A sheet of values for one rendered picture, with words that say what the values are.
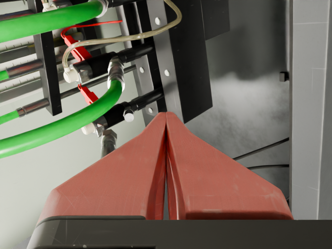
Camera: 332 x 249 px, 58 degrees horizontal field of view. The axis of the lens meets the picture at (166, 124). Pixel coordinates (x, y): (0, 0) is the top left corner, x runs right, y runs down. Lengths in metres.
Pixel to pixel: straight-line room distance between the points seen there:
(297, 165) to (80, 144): 0.52
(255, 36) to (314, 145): 0.22
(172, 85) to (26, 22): 0.30
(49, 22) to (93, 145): 0.58
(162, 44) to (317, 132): 0.25
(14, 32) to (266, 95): 0.44
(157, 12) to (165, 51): 0.06
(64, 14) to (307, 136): 0.32
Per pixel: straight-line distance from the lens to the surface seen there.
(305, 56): 0.38
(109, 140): 0.38
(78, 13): 0.26
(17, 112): 0.61
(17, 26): 0.24
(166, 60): 0.48
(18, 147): 0.25
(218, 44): 0.60
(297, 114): 0.41
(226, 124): 0.66
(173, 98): 0.50
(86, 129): 0.44
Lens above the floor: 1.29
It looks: 35 degrees down
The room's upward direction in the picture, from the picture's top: 120 degrees counter-clockwise
